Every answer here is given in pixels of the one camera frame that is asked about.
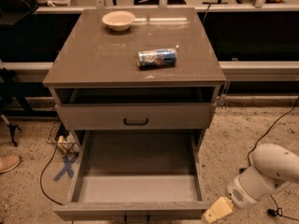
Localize grey drawer cabinet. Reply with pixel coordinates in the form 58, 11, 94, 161
44, 7, 225, 149

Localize blue tape cross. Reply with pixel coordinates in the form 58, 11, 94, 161
53, 155, 78, 182

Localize grey top drawer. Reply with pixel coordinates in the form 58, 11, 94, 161
56, 104, 216, 130

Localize grey drawer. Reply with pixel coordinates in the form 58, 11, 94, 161
56, 104, 216, 130
53, 131, 210, 222

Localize tan shoe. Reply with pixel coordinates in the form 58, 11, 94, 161
0, 155, 21, 174

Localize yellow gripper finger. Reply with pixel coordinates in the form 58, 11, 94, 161
202, 196, 234, 224

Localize black cable left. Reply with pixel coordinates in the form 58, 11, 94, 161
39, 145, 64, 206

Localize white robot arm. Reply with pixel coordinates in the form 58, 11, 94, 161
202, 144, 299, 224

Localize blue silver can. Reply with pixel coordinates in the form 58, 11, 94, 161
136, 49, 177, 68

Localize black cable right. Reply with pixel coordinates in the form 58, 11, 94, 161
246, 96, 299, 222

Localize white bowl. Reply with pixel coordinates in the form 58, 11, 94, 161
102, 11, 135, 32

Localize black stand legs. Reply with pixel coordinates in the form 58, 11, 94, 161
0, 59, 57, 147

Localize black cable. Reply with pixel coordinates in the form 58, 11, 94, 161
246, 96, 299, 222
39, 145, 64, 206

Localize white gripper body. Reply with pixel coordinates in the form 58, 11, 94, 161
227, 177, 258, 209

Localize wire basket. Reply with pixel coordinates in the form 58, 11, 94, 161
47, 119, 80, 155

